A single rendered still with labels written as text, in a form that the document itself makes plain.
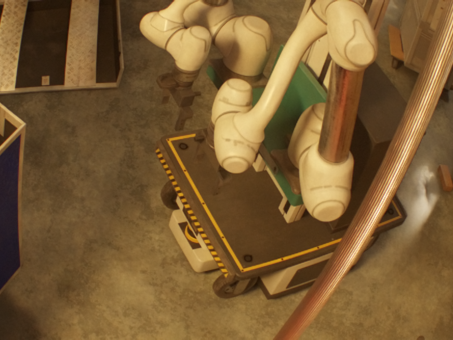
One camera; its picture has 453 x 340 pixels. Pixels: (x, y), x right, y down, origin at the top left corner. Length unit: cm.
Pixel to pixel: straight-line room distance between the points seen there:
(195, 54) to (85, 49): 151
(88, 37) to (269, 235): 160
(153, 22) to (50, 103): 124
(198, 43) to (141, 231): 103
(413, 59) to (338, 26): 271
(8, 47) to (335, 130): 225
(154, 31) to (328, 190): 79
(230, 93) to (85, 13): 198
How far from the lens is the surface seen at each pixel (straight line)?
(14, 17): 412
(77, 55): 391
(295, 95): 276
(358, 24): 194
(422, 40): 454
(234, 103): 231
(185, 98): 262
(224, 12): 278
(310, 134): 244
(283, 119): 279
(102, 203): 330
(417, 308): 347
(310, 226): 305
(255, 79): 285
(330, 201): 230
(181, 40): 252
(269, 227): 298
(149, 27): 259
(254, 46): 273
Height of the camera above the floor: 251
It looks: 45 degrees down
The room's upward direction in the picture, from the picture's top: 20 degrees clockwise
